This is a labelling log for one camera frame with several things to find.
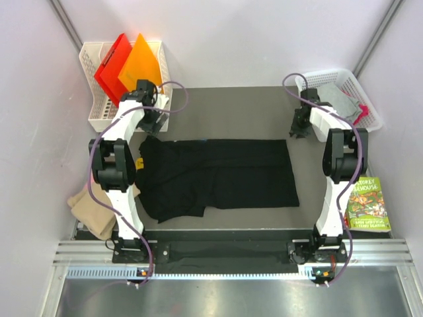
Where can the aluminium frame rail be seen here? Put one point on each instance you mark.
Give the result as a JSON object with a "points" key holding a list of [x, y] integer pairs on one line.
{"points": [[89, 259]]}

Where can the white file organiser tray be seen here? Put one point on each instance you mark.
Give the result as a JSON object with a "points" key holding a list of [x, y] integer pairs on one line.
{"points": [[91, 54]]}

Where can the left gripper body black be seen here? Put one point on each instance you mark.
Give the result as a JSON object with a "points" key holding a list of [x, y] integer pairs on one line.
{"points": [[148, 122]]}

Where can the beige folded t-shirt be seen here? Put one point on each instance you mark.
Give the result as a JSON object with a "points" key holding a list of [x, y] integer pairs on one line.
{"points": [[99, 220]]}

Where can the orange plastic folder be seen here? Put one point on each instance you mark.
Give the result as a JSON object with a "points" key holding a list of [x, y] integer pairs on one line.
{"points": [[142, 63]]}

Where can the green children's book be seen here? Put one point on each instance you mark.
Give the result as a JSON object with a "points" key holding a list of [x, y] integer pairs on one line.
{"points": [[366, 209]]}

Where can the white perforated basket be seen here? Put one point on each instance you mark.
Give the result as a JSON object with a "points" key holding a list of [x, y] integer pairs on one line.
{"points": [[350, 95]]}

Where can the grey folded t-shirt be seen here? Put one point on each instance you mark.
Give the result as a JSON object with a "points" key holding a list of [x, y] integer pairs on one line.
{"points": [[345, 105]]}

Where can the magenta t-shirt in basket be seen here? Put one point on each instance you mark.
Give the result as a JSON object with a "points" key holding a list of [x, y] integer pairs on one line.
{"points": [[364, 111]]}

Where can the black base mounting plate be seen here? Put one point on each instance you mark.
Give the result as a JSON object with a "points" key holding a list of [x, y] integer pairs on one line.
{"points": [[228, 251]]}

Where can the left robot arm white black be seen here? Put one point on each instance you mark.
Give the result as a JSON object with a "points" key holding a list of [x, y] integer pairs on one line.
{"points": [[113, 166]]}

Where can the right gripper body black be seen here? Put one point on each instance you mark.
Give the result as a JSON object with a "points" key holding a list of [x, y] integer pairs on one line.
{"points": [[299, 127]]}

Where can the red plastic folder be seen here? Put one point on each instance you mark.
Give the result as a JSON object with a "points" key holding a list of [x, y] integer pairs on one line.
{"points": [[109, 74]]}

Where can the white camera on left wrist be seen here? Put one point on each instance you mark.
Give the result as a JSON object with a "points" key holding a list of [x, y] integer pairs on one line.
{"points": [[163, 102]]}

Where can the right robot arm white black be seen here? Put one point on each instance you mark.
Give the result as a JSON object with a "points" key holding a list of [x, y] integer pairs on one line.
{"points": [[344, 161]]}

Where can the black t-shirt with flower print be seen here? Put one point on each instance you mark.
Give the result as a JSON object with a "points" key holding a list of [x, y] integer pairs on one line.
{"points": [[183, 178]]}

